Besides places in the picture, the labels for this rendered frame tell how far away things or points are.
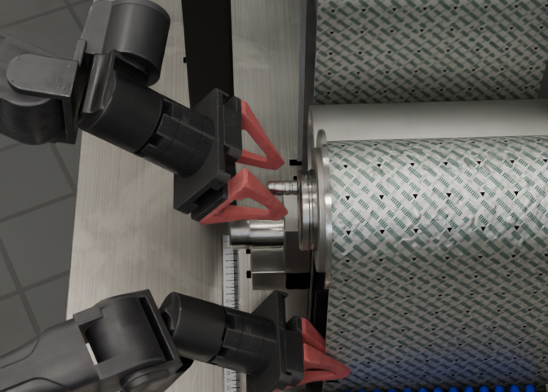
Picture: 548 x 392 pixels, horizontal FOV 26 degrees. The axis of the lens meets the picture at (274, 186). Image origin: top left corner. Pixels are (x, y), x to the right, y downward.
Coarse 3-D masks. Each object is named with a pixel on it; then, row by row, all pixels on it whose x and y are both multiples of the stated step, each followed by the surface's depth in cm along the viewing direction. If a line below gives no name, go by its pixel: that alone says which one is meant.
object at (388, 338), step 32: (352, 320) 112; (384, 320) 112; (416, 320) 113; (448, 320) 113; (480, 320) 113; (512, 320) 113; (544, 320) 114; (352, 352) 117; (384, 352) 117; (416, 352) 117; (448, 352) 117; (480, 352) 118; (512, 352) 118; (544, 352) 118; (352, 384) 122; (384, 384) 122; (416, 384) 122; (448, 384) 122; (480, 384) 123; (512, 384) 123; (544, 384) 123
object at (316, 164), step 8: (312, 152) 110; (312, 160) 110; (320, 160) 105; (312, 168) 110; (320, 168) 105; (320, 176) 104; (320, 184) 104; (320, 192) 103; (320, 200) 103; (320, 208) 103; (320, 216) 103; (320, 224) 103; (320, 232) 104; (320, 240) 104; (320, 248) 104; (320, 256) 105; (320, 264) 106
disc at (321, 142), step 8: (320, 136) 106; (320, 144) 106; (320, 152) 106; (328, 152) 104; (328, 160) 103; (328, 168) 103; (328, 176) 102; (328, 184) 102; (328, 192) 102; (328, 200) 102; (328, 208) 102; (328, 216) 102; (328, 224) 102; (328, 232) 102; (328, 240) 102; (328, 248) 102; (328, 256) 103; (328, 264) 103; (320, 272) 111; (328, 272) 104; (320, 280) 111; (328, 280) 105; (328, 288) 107
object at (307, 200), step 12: (300, 180) 106; (312, 180) 106; (300, 192) 106; (312, 192) 106; (300, 204) 105; (312, 204) 105; (300, 216) 106; (312, 216) 105; (300, 228) 106; (312, 228) 106; (300, 240) 107; (312, 240) 107
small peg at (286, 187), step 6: (288, 180) 109; (294, 180) 109; (270, 186) 108; (276, 186) 108; (282, 186) 108; (288, 186) 108; (294, 186) 108; (276, 192) 109; (282, 192) 109; (288, 192) 109; (294, 192) 109
